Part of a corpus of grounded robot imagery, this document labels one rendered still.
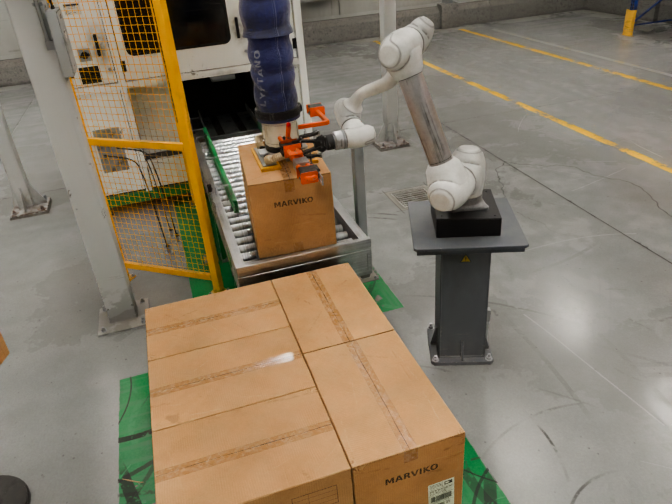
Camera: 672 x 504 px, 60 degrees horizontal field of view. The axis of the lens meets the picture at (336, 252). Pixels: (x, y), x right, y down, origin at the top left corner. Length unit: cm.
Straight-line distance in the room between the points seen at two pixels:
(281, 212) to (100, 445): 138
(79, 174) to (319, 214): 131
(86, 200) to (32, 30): 87
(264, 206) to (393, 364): 102
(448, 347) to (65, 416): 195
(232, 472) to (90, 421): 133
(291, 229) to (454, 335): 99
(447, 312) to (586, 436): 82
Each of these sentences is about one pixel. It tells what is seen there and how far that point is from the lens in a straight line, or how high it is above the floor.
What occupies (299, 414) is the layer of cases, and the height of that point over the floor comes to 54.
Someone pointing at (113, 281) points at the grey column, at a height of 29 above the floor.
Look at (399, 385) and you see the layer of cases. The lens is 219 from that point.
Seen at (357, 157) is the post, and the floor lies 83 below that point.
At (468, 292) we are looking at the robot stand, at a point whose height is 42.
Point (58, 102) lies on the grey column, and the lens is 328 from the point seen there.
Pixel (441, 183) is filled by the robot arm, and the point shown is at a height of 107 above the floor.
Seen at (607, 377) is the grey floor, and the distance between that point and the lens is 319.
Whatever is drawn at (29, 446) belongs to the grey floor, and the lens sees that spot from 322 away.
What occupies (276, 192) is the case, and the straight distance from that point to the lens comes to 278.
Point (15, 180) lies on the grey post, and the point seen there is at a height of 30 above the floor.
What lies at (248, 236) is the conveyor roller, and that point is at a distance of 326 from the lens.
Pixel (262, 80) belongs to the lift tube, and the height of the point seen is 141.
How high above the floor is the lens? 204
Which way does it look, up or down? 30 degrees down
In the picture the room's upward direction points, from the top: 5 degrees counter-clockwise
